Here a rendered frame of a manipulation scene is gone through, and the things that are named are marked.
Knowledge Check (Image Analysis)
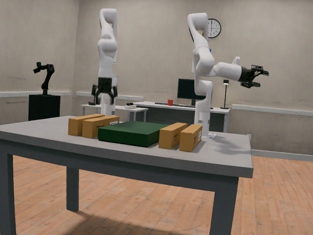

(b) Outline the tan cardboard carton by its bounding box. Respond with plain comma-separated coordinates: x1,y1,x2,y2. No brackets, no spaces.
159,122,187,149
68,114,105,136
82,115,119,138
179,124,203,152

